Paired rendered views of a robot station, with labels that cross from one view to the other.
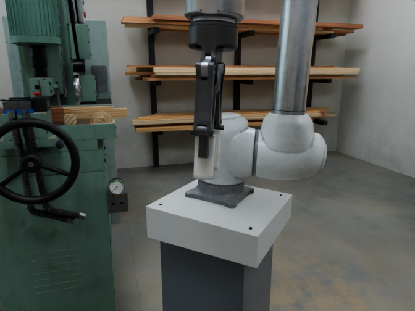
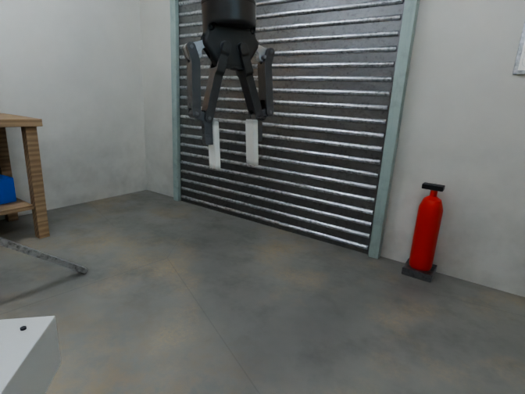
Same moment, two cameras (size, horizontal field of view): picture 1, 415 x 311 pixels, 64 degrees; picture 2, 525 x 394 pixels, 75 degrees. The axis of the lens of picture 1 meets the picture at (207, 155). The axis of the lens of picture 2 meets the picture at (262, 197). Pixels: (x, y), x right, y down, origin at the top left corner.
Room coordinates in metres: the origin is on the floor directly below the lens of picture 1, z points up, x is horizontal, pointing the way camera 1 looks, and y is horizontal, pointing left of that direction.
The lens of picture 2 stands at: (0.81, 0.44, 1.04)
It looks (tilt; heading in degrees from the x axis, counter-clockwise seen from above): 15 degrees down; 231
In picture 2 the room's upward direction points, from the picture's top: 3 degrees clockwise
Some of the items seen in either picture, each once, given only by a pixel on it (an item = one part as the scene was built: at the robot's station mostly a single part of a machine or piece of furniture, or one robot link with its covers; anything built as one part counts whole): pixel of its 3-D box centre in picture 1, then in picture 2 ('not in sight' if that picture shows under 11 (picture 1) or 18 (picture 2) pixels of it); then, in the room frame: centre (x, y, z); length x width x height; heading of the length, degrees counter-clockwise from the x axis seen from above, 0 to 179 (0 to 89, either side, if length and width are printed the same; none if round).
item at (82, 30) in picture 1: (80, 42); not in sight; (1.62, 0.58, 1.23); 0.09 x 0.08 x 0.15; 17
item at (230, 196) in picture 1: (223, 184); not in sight; (1.08, -0.05, 0.72); 0.22 x 0.18 x 0.06; 151
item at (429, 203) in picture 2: not in sight; (426, 230); (-1.31, -0.52, 0.30); 0.19 x 0.18 x 0.60; 17
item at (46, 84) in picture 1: (43, 88); not in sight; (1.39, 0.67, 1.03); 0.14 x 0.07 x 0.09; 17
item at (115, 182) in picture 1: (117, 187); not in sight; (1.24, 0.36, 0.65); 0.06 x 0.04 x 0.08; 107
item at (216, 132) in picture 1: (210, 149); (213, 145); (0.55, -0.01, 0.97); 0.03 x 0.01 x 0.07; 81
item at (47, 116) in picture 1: (28, 124); not in sight; (1.18, 0.64, 0.91); 0.15 x 0.14 x 0.09; 107
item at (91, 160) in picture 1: (54, 147); not in sight; (1.49, 0.70, 0.76); 0.57 x 0.45 x 0.09; 17
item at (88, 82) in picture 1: (85, 87); not in sight; (1.59, 0.57, 1.02); 0.09 x 0.07 x 0.12; 107
